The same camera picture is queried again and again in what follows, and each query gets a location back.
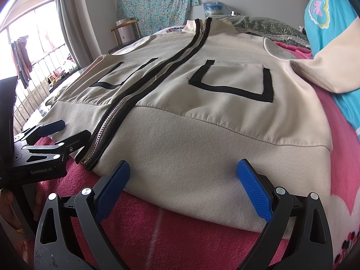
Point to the grey-green floral lace pillow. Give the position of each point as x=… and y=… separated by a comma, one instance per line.
x=270, y=28

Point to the hanging clothes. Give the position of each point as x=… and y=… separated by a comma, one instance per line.
x=22, y=59

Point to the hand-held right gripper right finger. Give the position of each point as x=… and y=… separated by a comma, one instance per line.
x=253, y=192

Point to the grey curtain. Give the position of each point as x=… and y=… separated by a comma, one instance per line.
x=73, y=19

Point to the beige zip jacket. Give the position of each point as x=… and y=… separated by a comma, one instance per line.
x=197, y=135

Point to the large blue water bottle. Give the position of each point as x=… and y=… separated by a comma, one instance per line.
x=215, y=8

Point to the white appliance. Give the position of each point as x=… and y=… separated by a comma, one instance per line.
x=125, y=33

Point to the small shiny container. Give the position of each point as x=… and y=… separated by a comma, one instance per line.
x=235, y=13

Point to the teal floral wall cloth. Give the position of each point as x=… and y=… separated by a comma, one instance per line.
x=157, y=2

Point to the wooden chair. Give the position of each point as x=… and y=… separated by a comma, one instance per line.
x=119, y=47

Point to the balcony railing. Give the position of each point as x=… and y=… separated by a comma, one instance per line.
x=31, y=92

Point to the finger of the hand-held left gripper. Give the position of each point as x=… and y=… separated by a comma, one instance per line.
x=76, y=138
x=50, y=128

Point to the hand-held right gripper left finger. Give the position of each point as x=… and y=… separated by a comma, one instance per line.
x=112, y=192

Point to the pink floral blanket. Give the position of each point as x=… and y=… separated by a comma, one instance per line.
x=168, y=247

